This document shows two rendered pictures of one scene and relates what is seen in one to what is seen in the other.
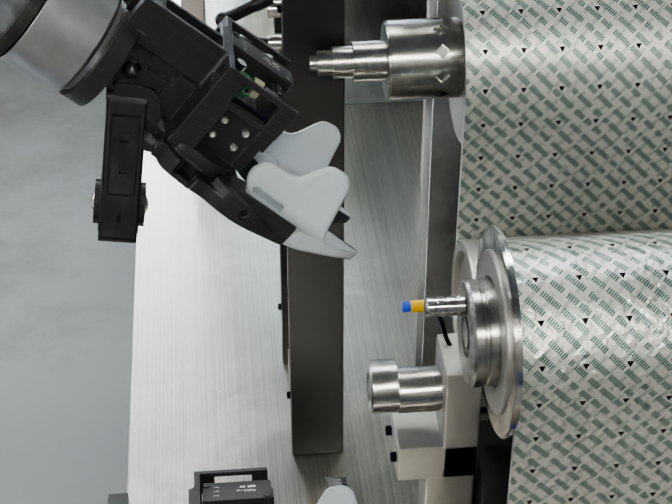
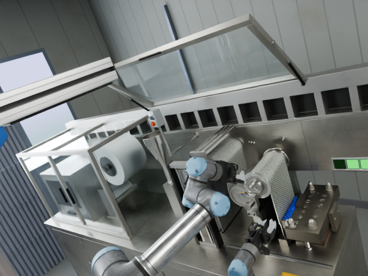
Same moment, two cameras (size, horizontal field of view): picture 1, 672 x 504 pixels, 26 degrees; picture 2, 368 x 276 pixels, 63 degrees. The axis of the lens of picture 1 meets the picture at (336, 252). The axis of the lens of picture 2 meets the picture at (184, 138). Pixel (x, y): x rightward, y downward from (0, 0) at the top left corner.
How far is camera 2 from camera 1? 95 cm
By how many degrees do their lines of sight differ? 40
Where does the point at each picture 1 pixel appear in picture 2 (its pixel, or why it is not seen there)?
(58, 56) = (220, 171)
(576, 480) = (276, 195)
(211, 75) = (228, 166)
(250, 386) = (200, 249)
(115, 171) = (225, 187)
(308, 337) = (213, 226)
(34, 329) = not seen: outside the picture
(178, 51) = (225, 165)
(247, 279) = not seen: hidden behind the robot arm
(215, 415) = (202, 256)
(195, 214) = not seen: hidden behind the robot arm
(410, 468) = (257, 214)
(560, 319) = (265, 174)
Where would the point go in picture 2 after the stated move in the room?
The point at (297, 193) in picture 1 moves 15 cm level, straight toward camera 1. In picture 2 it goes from (241, 176) to (271, 178)
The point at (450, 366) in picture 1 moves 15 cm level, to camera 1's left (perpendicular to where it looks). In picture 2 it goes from (253, 195) to (236, 213)
